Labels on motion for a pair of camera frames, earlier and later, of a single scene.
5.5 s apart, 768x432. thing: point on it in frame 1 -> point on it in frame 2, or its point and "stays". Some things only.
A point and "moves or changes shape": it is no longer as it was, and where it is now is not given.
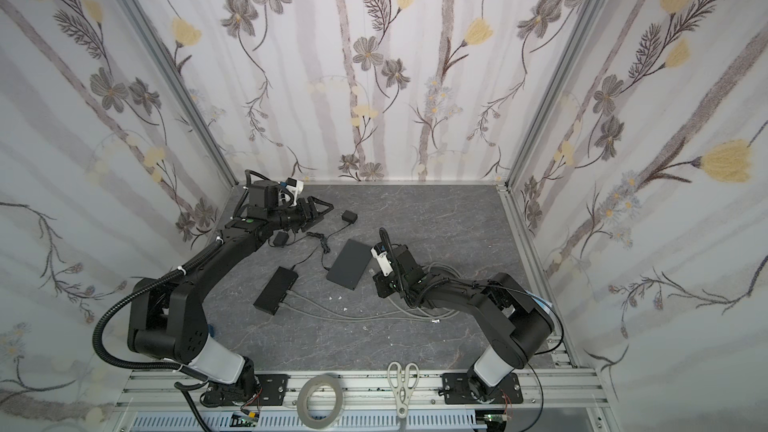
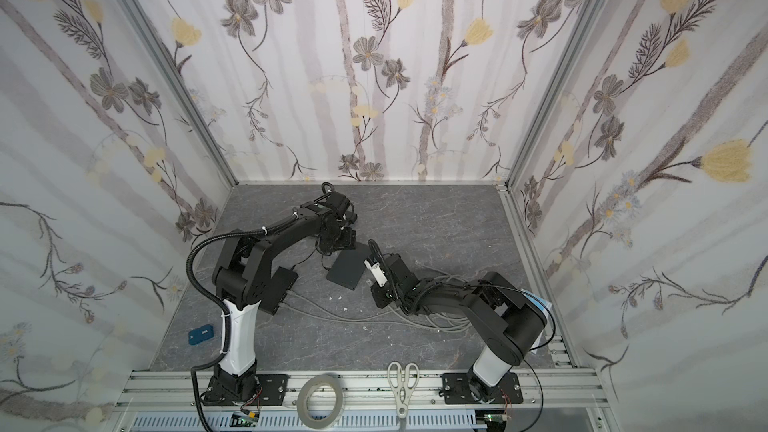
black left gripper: [306, 212] -> [342, 239]
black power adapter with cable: [281, 239] moves or changes shape
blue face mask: [541, 302] stays
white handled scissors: [403, 380] stays
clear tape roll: [305, 388] stays
